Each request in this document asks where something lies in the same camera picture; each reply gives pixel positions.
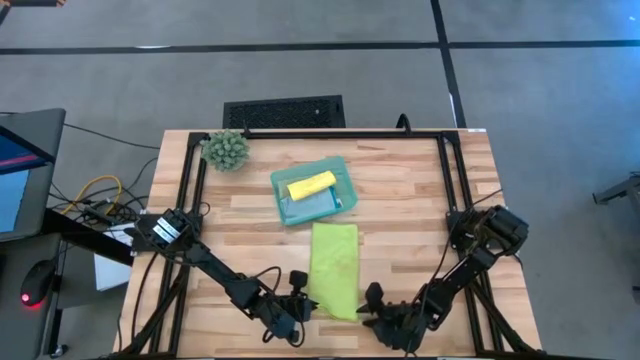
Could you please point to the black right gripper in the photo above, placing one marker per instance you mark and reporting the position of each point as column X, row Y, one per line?
column 402, row 325

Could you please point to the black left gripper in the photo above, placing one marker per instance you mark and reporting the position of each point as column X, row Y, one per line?
column 282, row 315

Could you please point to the lime green microfiber towel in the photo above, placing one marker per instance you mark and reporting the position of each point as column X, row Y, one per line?
column 334, row 270

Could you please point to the light blue microfiber towel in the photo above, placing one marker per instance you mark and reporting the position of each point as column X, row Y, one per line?
column 310, row 207

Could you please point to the yellow microfiber towel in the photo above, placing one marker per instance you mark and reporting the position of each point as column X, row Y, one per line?
column 311, row 186

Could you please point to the teal translucent plastic bin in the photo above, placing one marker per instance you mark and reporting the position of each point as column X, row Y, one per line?
column 347, row 190

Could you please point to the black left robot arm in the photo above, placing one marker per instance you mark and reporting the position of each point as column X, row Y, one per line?
column 215, row 270

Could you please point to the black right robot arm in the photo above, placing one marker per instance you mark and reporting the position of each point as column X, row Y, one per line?
column 470, row 265

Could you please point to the artificial plant in white pot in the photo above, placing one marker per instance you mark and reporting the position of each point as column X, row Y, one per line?
column 225, row 150

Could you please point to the white paper sheet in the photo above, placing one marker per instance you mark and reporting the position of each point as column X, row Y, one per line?
column 110, row 272

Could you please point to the black computer mouse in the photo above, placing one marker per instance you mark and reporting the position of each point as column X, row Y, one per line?
column 37, row 282

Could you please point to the black floor stand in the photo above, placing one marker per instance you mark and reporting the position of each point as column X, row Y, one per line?
column 625, row 190

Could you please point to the dark grey side desk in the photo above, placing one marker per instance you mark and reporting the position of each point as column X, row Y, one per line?
column 15, row 330

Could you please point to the dark grey laptop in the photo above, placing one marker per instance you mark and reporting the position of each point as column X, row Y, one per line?
column 25, row 175

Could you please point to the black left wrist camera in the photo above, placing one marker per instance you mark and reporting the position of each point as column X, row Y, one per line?
column 299, row 280

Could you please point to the black aluminium table frame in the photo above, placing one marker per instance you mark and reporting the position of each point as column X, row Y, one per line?
column 452, row 165

